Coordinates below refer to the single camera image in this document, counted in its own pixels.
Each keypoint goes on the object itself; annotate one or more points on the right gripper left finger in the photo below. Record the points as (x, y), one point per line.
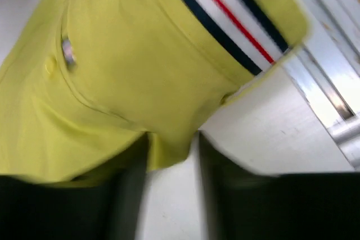
(105, 206)

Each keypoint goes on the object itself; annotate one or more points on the yellow trousers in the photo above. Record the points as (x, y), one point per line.
(87, 78)

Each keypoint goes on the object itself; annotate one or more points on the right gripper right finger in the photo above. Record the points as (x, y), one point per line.
(242, 205)

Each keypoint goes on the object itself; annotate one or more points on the metal side rail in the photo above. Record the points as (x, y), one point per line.
(326, 70)

